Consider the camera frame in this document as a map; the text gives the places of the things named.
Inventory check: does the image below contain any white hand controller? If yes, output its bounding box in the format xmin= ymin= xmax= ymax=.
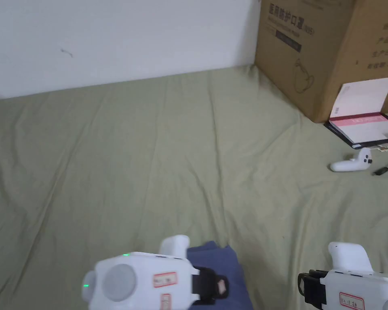
xmin=330 ymin=148 xmax=374 ymax=173

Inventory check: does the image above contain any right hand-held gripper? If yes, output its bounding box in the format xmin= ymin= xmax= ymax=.
xmin=297 ymin=241 xmax=388 ymax=310

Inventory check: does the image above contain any white booklet with pink stripe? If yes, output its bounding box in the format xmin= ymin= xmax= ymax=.
xmin=328 ymin=113 xmax=388 ymax=144

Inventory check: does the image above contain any black pen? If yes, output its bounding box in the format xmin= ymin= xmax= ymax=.
xmin=371 ymin=159 xmax=388 ymax=176

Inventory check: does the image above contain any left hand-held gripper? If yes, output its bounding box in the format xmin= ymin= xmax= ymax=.
xmin=82 ymin=235 xmax=230 ymax=310

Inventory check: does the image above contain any bed with pale green sheet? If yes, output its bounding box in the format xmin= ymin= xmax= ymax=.
xmin=0 ymin=64 xmax=388 ymax=310

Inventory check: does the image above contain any white paper sheet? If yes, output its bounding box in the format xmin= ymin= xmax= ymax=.
xmin=331 ymin=77 xmax=388 ymax=117

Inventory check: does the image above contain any large brown cardboard carton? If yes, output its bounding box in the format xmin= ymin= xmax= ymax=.
xmin=255 ymin=0 xmax=388 ymax=124

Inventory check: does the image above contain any dark blue garment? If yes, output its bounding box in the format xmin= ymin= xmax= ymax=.
xmin=186 ymin=241 xmax=253 ymax=310

